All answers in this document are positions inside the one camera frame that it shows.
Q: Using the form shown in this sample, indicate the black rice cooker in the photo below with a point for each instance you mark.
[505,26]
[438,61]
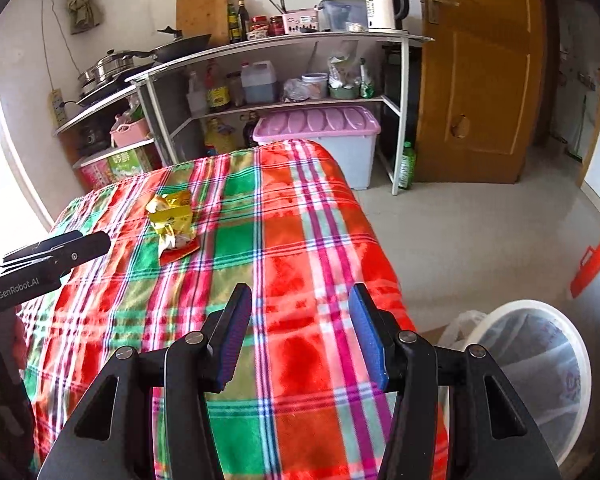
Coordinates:
[94,140]

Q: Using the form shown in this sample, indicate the yellow cooking oil bottle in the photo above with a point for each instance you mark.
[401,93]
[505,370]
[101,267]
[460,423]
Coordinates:
[217,137]

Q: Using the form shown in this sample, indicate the white food bag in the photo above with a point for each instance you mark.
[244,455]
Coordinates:
[342,70]

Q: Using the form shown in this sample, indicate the clear plastic storage container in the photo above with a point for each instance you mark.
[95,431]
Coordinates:
[342,15]

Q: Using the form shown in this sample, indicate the plaid tablecloth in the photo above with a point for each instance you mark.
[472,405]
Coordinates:
[290,240]

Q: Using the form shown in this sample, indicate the yellow label sauce bottle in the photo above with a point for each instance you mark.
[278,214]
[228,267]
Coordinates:
[217,95]

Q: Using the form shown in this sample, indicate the white jerrycan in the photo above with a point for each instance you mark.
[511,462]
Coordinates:
[259,85]

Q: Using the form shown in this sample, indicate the green plastic bottle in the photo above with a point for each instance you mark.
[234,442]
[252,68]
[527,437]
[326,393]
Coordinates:
[406,167]

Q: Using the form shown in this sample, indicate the green glass bottle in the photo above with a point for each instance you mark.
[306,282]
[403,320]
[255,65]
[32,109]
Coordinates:
[233,25]

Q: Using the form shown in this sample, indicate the wall power strip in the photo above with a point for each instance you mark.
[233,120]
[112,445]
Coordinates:
[57,109]

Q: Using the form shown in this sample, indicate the pink lidded storage box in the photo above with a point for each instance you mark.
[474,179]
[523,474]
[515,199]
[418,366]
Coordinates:
[320,125]

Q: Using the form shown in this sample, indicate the glass jar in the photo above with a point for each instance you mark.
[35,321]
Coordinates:
[235,90]

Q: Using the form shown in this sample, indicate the white electric kettle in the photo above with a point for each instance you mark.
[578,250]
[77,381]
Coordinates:
[382,5]

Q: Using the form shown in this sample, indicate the wooden door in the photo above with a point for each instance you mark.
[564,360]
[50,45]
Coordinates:
[480,85]

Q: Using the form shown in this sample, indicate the white trash bin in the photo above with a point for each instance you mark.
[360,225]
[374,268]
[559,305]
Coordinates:
[575,340]

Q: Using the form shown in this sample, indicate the large metal kitchen shelf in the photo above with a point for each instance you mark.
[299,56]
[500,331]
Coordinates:
[280,42]

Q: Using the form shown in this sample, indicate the green bowl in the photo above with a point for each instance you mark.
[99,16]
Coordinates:
[344,93]

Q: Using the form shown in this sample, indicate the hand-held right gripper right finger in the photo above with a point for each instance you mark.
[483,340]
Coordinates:
[367,345]

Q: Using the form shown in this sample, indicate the pink plastic basket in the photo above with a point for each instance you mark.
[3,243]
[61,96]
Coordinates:
[130,132]

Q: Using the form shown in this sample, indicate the gold printed snack packet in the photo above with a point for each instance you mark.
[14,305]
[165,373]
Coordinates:
[172,225]

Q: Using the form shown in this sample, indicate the wooden cutting board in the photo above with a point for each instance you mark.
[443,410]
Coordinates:
[202,12]

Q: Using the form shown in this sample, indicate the red lidded jar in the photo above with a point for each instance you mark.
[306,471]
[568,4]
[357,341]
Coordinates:
[260,26]
[277,25]

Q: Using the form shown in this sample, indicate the green carton box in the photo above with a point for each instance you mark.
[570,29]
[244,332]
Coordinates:
[130,164]

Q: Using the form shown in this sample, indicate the clear plastic bottle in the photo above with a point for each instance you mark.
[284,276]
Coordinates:
[196,97]

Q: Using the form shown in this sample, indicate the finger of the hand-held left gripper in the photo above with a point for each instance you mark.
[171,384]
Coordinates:
[75,255]
[50,244]

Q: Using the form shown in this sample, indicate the crumpled plastic bag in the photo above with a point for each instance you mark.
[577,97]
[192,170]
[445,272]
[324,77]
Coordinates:
[295,91]

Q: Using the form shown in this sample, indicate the black squat bottle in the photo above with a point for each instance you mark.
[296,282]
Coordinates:
[251,132]

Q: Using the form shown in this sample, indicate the pink utensil holder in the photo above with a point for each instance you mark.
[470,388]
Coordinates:
[300,22]

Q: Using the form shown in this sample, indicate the red plastic dustpan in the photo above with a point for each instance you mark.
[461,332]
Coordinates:
[592,267]

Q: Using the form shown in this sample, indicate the black wok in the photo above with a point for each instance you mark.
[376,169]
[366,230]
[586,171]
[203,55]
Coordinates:
[180,47]

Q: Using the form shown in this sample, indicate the pink yellow carton box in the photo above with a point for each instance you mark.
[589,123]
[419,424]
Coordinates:
[96,175]

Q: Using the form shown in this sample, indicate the white lidded tub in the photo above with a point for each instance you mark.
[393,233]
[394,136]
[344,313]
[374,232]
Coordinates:
[315,86]

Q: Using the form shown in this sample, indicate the black induction cooker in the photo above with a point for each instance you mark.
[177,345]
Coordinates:
[102,94]

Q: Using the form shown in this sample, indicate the steel steamer pot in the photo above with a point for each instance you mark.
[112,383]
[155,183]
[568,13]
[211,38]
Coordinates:
[105,70]

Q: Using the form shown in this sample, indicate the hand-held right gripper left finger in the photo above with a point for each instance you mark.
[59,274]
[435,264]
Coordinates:
[235,340]

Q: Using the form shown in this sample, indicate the dark glass bottle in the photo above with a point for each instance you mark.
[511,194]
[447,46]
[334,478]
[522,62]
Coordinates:
[243,22]

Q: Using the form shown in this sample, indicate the small metal kitchen shelf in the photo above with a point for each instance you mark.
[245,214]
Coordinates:
[95,110]

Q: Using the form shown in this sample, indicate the person's left hand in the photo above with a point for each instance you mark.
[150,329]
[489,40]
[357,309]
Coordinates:
[20,345]

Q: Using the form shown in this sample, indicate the bundle of dark chopsticks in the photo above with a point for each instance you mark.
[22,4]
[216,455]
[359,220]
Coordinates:
[277,2]

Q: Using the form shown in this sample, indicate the small green bottle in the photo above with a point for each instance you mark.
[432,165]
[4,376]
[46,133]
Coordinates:
[366,80]

